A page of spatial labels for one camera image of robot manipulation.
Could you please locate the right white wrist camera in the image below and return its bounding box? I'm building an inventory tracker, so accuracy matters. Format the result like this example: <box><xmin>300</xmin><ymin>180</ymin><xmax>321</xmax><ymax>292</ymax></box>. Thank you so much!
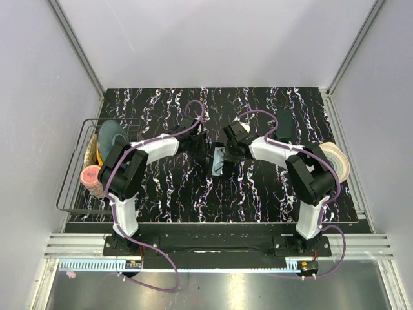
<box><xmin>234</xmin><ymin>121</ymin><xmax>250</xmax><ymax>132</ymax></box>

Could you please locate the blue ceramic plate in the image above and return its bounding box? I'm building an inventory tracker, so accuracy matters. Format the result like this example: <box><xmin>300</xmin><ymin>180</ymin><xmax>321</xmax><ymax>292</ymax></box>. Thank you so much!
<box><xmin>97</xmin><ymin>120</ymin><xmax>129</xmax><ymax>160</ymax></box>

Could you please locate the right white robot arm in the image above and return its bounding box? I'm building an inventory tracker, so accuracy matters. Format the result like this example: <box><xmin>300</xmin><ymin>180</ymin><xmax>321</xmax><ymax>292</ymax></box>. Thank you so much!
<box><xmin>223</xmin><ymin>121</ymin><xmax>350</xmax><ymax>256</ymax></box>

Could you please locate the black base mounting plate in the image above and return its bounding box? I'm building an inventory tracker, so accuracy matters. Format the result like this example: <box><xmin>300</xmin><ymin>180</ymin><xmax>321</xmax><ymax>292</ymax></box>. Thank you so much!
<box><xmin>101</xmin><ymin>222</ymin><xmax>332</xmax><ymax>262</ymax></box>

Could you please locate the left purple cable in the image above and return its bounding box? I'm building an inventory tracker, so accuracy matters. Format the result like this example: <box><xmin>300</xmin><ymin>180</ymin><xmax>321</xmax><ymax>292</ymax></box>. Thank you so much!
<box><xmin>103</xmin><ymin>100</ymin><xmax>205</xmax><ymax>293</ymax></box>

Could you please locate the dark green glasses case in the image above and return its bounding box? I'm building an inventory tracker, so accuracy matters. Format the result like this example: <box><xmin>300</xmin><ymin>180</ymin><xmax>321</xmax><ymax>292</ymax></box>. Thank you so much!
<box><xmin>274</xmin><ymin>109</ymin><xmax>294</xmax><ymax>143</ymax></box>

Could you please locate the yellow plate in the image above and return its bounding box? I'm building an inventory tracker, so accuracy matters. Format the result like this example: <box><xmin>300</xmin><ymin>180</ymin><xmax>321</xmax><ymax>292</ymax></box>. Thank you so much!
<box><xmin>96</xmin><ymin>145</ymin><xmax>103</xmax><ymax>167</ymax></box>

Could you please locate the black wire dish rack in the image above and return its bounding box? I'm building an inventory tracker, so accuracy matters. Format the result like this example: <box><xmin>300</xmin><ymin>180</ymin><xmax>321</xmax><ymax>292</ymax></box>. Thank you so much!
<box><xmin>55</xmin><ymin>118</ymin><xmax>142</xmax><ymax>215</ymax></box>

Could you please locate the woven beige plate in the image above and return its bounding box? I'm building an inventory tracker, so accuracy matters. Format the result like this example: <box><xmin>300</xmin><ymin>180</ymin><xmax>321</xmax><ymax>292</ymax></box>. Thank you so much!
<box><xmin>83</xmin><ymin>134</ymin><xmax>98</xmax><ymax>169</ymax></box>

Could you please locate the pink patterned cup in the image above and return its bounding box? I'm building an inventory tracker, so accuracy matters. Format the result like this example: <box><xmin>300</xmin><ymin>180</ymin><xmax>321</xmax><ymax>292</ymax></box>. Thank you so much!
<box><xmin>80</xmin><ymin>165</ymin><xmax>105</xmax><ymax>198</ymax></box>

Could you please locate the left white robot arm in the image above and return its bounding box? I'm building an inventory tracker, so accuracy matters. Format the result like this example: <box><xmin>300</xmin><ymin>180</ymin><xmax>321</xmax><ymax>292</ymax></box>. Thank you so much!
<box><xmin>97</xmin><ymin>116</ymin><xmax>208</xmax><ymax>256</ymax></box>

